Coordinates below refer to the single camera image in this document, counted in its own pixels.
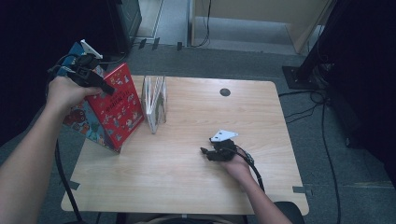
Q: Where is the hanging black cable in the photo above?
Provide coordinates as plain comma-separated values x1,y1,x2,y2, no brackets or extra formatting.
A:
190,0,213,49

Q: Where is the person's left hand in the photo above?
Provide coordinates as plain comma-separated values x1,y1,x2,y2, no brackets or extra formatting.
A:
46,76,103,117

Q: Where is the light blue animal picture book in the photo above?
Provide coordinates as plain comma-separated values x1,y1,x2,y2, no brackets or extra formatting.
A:
62,104,122,154

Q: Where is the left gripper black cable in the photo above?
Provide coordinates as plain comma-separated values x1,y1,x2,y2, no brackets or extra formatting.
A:
46,54,85,224

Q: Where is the dark curtain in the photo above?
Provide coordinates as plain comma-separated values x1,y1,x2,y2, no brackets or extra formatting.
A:
325,0,396,188
0,0,110,147

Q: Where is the black metal stand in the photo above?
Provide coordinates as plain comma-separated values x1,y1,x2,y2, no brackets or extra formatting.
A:
281,31,340,91

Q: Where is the looped black floor cable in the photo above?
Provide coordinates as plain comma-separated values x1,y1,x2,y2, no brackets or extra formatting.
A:
277,89,326,124

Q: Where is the red picture book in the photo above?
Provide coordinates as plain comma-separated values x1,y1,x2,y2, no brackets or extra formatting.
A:
85,62,145,153

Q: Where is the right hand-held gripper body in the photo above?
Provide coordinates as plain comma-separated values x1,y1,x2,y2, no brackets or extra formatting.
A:
205,129,248,162

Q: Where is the black cabinet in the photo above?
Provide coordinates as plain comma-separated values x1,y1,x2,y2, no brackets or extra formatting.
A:
106,0,143,57

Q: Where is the thin black floor cable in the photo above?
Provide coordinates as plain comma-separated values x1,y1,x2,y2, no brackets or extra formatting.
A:
101,51,130,65

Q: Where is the long black floor cable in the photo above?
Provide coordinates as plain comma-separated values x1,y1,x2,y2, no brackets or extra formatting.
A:
320,92,343,224

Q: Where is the clear acrylic book rack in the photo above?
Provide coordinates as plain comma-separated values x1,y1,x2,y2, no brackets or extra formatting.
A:
130,74,169,134

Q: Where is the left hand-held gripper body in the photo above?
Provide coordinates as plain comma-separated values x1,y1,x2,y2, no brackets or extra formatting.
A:
49,38,106,89

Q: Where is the light wooden partition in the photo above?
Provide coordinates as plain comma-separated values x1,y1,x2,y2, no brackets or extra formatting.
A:
188,0,339,55

